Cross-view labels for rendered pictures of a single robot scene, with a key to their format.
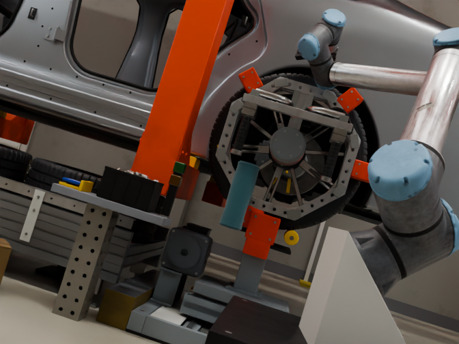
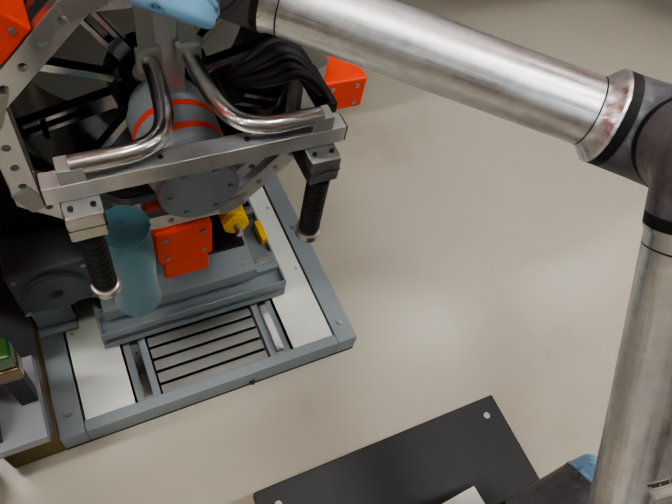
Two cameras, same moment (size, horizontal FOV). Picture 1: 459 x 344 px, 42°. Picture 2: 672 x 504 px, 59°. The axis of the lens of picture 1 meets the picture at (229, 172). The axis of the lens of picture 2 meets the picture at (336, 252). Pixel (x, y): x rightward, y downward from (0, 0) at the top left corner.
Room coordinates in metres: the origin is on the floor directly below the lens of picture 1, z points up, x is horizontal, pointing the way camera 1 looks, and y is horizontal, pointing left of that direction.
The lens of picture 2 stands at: (1.67, 0.04, 1.59)
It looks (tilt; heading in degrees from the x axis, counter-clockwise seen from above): 55 degrees down; 316
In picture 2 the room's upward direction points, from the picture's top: 16 degrees clockwise
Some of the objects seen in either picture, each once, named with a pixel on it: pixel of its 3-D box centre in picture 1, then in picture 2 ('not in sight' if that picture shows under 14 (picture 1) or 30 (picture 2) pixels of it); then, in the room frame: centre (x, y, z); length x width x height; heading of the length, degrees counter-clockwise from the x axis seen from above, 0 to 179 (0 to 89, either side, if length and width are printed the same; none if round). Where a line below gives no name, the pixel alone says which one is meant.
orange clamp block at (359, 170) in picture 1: (363, 171); (335, 82); (2.38, -0.51, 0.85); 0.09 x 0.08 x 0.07; 84
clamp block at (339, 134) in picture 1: (338, 136); (313, 150); (2.18, -0.34, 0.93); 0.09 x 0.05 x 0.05; 174
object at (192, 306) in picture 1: (244, 314); (180, 260); (2.57, -0.24, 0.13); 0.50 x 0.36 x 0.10; 84
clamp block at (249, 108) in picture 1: (250, 110); (80, 201); (2.22, -0.01, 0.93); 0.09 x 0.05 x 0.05; 174
